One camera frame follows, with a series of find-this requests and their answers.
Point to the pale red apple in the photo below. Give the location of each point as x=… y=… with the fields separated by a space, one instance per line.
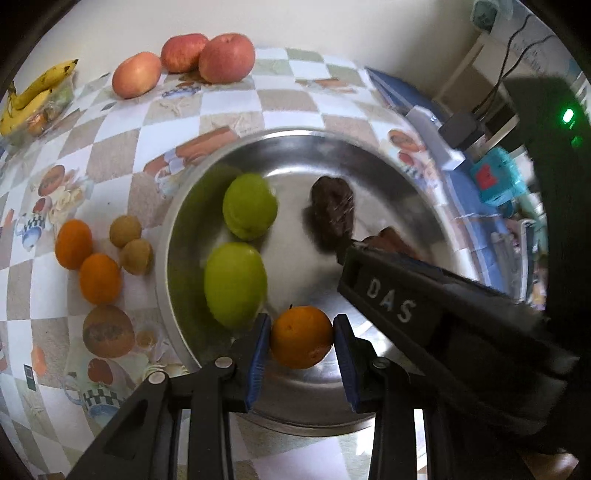
x=137 y=74

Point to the tan longan fruit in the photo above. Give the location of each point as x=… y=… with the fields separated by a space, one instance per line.
x=124 y=230
x=137 y=256

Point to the yellow banana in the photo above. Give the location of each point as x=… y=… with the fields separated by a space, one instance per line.
x=46 y=78
x=21 y=117

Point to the green jujube fruit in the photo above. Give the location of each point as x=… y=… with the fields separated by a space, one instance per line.
x=235 y=284
x=249 y=205

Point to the round steel basin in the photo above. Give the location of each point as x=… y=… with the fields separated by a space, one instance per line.
x=295 y=277

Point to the teal toy box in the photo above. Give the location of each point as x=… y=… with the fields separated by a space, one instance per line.
x=496 y=180

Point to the checkered printed tablecloth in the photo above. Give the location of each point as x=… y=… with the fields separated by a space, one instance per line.
x=115 y=175

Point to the teal patterned bag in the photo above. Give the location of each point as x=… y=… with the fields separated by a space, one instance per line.
x=482 y=11

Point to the small orange tangerine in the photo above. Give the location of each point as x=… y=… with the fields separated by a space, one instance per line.
x=99 y=279
x=302 y=337
x=74 y=244

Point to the white power strip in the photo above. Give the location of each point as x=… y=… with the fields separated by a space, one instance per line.
x=429 y=124

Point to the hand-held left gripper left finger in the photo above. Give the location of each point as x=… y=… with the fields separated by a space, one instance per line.
x=256 y=364

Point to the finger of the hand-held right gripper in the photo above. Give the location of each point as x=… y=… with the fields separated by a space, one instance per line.
x=344 y=251

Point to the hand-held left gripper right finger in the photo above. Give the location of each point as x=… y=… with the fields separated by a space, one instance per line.
x=346 y=364

